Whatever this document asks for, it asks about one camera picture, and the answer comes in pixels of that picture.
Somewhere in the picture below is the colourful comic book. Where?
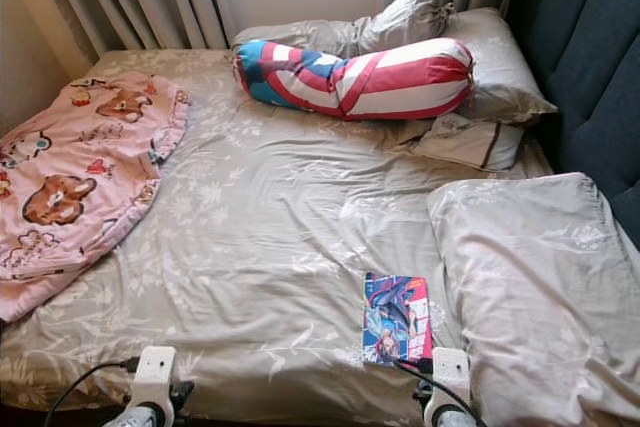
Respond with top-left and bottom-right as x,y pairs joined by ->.
363,271 -> 434,366

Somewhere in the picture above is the large grey floral pillow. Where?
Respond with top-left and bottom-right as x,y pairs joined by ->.
425,172 -> 640,427

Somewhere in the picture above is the pink bear print blanket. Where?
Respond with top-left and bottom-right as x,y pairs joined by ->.
0,72 -> 191,325

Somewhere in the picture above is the bed with grey floral sheet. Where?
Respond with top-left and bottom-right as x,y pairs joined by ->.
0,47 -> 640,426

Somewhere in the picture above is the small grey folded pillow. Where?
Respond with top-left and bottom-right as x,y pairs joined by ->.
400,112 -> 526,172

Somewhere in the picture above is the red white blue bolster pillow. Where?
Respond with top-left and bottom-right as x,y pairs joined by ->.
233,37 -> 476,122

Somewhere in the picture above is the grey knotted bolster pillow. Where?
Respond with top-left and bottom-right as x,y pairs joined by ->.
232,0 -> 453,58

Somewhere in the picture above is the dark blue padded headboard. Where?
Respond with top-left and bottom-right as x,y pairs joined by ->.
505,0 -> 640,248

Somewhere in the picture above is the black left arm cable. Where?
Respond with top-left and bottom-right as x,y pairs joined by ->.
45,357 -> 143,427

